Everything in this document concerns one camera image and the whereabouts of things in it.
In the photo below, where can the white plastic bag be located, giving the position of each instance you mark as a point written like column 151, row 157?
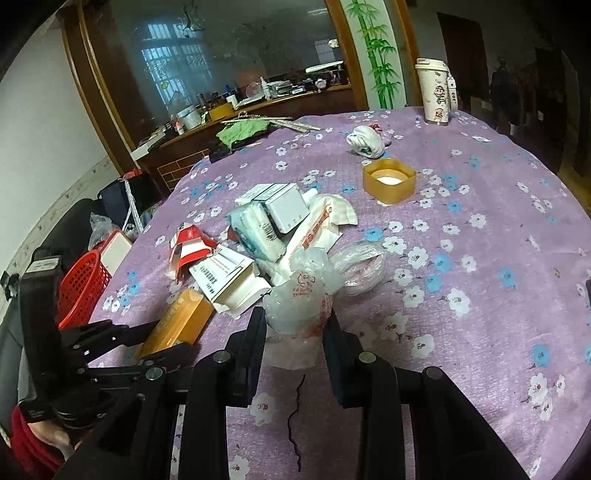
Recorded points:
column 297, row 310

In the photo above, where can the red white cigarette box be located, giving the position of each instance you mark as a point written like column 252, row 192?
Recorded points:
column 187, row 246

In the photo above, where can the left hand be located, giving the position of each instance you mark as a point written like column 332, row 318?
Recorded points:
column 50, row 433

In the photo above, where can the white sock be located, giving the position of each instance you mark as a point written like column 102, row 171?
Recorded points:
column 367, row 142

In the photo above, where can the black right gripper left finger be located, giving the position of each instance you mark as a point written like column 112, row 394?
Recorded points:
column 225, row 378

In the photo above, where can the clear plastic bag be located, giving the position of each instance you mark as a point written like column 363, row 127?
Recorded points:
column 101, row 227

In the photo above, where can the white paper wrapper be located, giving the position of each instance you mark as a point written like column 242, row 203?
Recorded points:
column 320, row 229

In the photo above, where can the green cloth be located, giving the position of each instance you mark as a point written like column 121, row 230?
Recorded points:
column 233, row 133

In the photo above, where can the white green medicine box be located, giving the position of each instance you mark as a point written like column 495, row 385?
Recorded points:
column 283, row 203

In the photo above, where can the long white medicine box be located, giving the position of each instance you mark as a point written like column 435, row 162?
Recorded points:
column 230, row 281

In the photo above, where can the red plastic mesh basket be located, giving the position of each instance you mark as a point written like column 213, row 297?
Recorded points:
column 80, row 290

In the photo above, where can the teal tissue pack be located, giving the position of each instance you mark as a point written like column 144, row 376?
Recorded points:
column 252, row 225

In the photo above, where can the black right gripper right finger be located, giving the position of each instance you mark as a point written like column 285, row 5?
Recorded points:
column 362, row 380

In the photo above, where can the black small pouch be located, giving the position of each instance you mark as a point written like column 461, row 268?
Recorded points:
column 219, row 152

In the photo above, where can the wooden brick pattern counter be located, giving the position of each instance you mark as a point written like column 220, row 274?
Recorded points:
column 168, row 162

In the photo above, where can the black leather sofa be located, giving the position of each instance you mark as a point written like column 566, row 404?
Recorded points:
column 69, row 238

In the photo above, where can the purple floral tablecloth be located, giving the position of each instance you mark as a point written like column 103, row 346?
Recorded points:
column 459, row 249

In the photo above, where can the red framed white board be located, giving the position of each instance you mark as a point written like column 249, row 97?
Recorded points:
column 113, row 250

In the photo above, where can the orange carton box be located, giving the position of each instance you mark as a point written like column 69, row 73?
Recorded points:
column 183, row 322

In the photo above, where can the dark blue bag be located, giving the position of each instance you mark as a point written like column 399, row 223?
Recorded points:
column 115, row 197

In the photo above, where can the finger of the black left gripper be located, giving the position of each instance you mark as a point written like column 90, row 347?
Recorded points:
column 170, row 359
column 91, row 341

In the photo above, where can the white cartoon tumbler cup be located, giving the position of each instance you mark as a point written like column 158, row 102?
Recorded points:
column 439, row 90

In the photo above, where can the bundle of chopsticks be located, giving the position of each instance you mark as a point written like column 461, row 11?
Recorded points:
column 282, row 122

